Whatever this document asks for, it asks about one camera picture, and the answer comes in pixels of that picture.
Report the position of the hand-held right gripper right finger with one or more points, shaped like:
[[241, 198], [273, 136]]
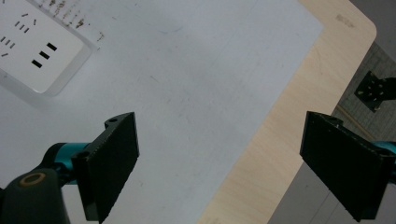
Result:
[[345, 165]]

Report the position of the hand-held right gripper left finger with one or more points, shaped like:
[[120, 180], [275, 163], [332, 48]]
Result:
[[107, 168]]

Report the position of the black metal stand foot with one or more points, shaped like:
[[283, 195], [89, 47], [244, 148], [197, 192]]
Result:
[[375, 90]]

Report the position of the white table mat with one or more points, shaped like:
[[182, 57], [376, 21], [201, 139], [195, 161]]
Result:
[[174, 102]]

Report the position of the white power strip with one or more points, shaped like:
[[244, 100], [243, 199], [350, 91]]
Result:
[[34, 43]]

